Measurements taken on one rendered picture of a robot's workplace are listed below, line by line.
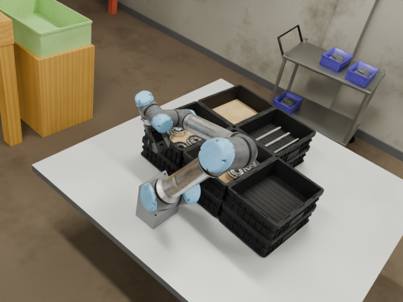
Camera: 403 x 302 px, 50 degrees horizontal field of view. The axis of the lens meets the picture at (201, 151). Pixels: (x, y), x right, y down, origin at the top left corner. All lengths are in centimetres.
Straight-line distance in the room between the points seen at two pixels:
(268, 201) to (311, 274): 38
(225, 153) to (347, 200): 126
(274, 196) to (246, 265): 38
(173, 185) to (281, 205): 67
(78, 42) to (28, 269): 168
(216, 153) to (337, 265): 98
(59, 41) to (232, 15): 221
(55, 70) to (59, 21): 55
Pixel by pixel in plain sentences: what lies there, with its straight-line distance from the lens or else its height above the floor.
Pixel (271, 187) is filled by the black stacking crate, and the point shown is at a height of 83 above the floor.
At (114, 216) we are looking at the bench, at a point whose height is 70.
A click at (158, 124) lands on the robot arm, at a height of 124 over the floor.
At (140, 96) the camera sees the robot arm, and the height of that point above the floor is 129.
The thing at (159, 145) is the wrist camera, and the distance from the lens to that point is 190.
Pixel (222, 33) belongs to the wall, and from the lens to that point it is 505.
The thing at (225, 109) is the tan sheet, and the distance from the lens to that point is 268.
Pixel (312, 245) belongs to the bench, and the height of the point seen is 70.
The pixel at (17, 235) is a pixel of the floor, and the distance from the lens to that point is 295.
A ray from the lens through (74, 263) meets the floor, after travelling 278.
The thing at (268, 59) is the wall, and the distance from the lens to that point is 477.
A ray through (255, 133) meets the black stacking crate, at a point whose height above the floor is 83.
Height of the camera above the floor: 223
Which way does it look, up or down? 38 degrees down
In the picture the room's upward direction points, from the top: 13 degrees clockwise
